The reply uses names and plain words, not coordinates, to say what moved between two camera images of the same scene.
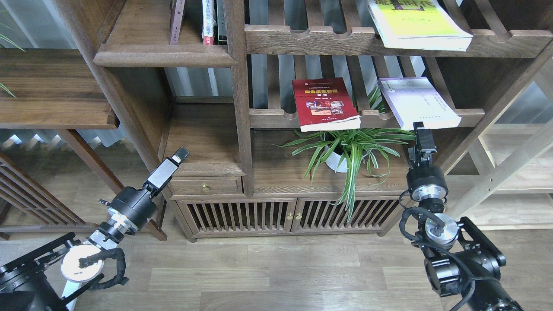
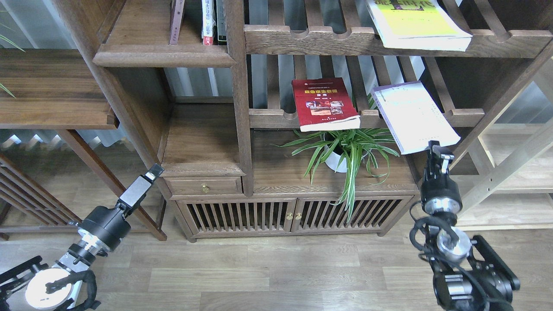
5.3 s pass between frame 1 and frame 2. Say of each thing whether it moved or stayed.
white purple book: moved
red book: stayed
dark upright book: stayed
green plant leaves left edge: stayed
